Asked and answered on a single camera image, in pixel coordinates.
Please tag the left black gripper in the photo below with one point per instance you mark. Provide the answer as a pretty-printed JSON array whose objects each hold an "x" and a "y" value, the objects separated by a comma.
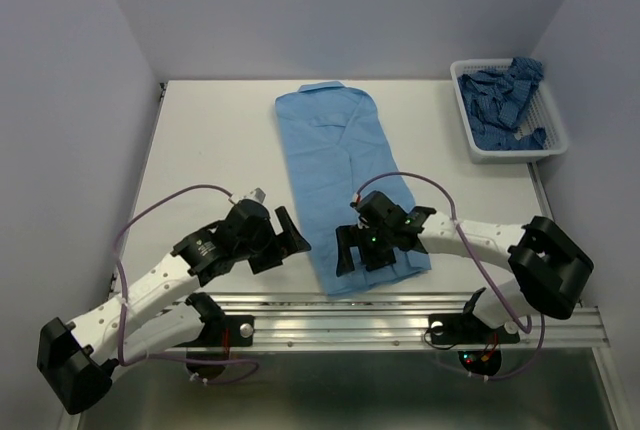
[{"x": 294, "y": 241}]

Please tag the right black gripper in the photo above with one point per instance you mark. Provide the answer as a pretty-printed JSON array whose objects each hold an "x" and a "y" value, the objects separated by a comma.
[{"x": 349, "y": 236}]

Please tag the light blue long sleeve shirt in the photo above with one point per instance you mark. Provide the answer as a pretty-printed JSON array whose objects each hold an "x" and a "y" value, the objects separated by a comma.
[{"x": 333, "y": 142}]

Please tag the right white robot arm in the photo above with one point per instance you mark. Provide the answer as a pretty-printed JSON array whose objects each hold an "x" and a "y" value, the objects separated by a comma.
[{"x": 549, "y": 270}]

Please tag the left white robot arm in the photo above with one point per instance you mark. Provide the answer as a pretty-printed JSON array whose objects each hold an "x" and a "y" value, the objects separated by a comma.
[{"x": 78, "y": 379}]

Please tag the dark blue patterned shirt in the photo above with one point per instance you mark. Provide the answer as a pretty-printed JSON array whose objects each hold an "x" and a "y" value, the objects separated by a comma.
[{"x": 497, "y": 103}]

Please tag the white plastic basket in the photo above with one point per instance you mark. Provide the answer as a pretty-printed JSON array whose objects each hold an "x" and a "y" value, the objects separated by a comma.
[{"x": 542, "y": 113}]

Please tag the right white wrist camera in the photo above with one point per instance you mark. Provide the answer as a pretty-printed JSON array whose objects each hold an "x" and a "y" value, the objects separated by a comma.
[{"x": 355, "y": 206}]

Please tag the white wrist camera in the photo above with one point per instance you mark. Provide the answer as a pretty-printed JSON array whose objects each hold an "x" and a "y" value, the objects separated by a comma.
[
  {"x": 355, "y": 206},
  {"x": 256, "y": 195}
]

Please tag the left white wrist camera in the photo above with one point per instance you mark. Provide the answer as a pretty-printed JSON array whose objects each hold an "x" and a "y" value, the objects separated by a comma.
[{"x": 256, "y": 195}]

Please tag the aluminium mounting rail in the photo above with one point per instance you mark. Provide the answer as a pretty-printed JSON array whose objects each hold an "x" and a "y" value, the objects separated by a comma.
[{"x": 311, "y": 322}]

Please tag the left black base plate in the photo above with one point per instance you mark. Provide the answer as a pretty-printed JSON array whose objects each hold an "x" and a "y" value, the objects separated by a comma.
[{"x": 229, "y": 332}]

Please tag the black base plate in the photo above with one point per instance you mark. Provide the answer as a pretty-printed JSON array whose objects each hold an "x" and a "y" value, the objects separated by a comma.
[
  {"x": 447, "y": 329},
  {"x": 229, "y": 332}
]

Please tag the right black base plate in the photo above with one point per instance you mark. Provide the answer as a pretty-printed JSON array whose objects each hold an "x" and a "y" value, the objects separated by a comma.
[{"x": 447, "y": 329}]

